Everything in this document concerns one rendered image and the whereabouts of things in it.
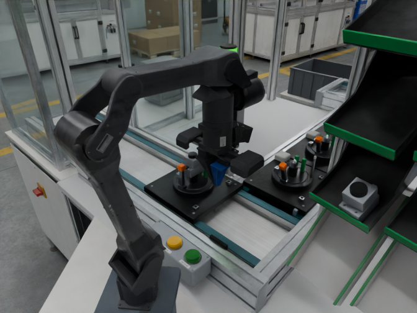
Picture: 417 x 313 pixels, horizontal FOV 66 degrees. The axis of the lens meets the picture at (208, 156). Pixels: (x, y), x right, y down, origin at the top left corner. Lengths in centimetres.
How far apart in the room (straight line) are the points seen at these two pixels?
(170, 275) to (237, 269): 20
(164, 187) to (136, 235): 55
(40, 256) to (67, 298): 143
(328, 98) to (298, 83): 89
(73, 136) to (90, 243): 72
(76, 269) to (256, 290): 52
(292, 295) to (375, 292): 23
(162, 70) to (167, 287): 43
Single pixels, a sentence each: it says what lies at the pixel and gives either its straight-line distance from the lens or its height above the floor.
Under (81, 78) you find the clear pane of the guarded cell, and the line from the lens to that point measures 200.
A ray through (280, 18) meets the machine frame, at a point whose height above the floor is 135.
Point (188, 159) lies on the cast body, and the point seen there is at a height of 108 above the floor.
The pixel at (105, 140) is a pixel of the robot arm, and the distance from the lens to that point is 42.
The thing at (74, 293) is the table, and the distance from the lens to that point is 100.
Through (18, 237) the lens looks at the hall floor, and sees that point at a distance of 261.
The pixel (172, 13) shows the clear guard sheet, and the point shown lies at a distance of 116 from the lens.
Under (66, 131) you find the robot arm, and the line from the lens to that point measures 44.
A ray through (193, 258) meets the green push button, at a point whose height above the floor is 97.
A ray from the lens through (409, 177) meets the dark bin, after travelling 72.
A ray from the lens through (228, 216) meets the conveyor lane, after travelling 105.
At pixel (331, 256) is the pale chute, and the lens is 82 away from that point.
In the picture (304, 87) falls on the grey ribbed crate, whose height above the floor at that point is 70.
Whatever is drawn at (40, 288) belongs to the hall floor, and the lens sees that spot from 223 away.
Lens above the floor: 162
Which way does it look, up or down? 32 degrees down
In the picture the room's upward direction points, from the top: straight up
